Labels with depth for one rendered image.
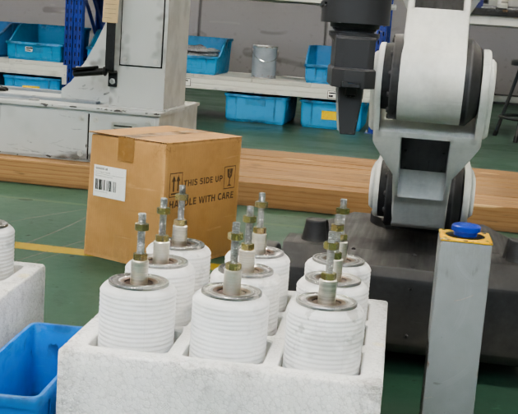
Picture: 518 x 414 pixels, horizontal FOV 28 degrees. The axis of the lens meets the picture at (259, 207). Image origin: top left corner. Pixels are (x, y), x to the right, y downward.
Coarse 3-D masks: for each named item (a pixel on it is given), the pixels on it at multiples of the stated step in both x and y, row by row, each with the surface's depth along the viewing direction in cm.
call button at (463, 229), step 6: (456, 222) 143; (462, 222) 143; (456, 228) 140; (462, 228) 140; (468, 228) 140; (474, 228) 140; (480, 228) 141; (456, 234) 141; (462, 234) 140; (468, 234) 140; (474, 234) 141
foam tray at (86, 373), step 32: (96, 320) 136; (384, 320) 146; (64, 352) 124; (96, 352) 124; (128, 352) 124; (384, 352) 132; (64, 384) 125; (96, 384) 124; (128, 384) 123; (160, 384) 123; (192, 384) 122; (224, 384) 122; (256, 384) 121; (288, 384) 121; (320, 384) 120; (352, 384) 120
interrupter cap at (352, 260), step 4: (312, 256) 149; (316, 256) 150; (320, 256) 150; (324, 256) 150; (348, 256) 151; (352, 256) 152; (356, 256) 151; (316, 260) 148; (320, 260) 147; (324, 260) 148; (348, 260) 150; (352, 260) 149; (356, 260) 149; (360, 260) 149; (344, 264) 146; (348, 264) 146; (352, 264) 146; (356, 264) 146; (360, 264) 147
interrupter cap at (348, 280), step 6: (318, 270) 141; (324, 270) 141; (306, 276) 137; (312, 276) 138; (318, 276) 138; (342, 276) 139; (348, 276) 139; (354, 276) 139; (312, 282) 135; (318, 282) 135; (342, 282) 137; (348, 282) 136; (354, 282) 137; (360, 282) 137
